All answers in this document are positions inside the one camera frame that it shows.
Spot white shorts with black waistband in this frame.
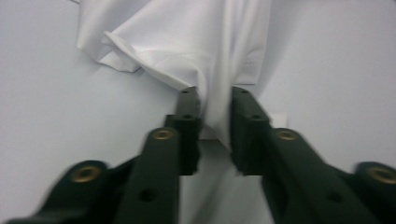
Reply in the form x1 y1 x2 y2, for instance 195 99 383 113
74 0 289 150

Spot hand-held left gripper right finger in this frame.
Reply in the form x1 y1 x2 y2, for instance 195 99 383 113
230 86 273 177

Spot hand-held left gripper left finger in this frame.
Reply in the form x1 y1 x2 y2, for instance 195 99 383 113
163 86 202 176

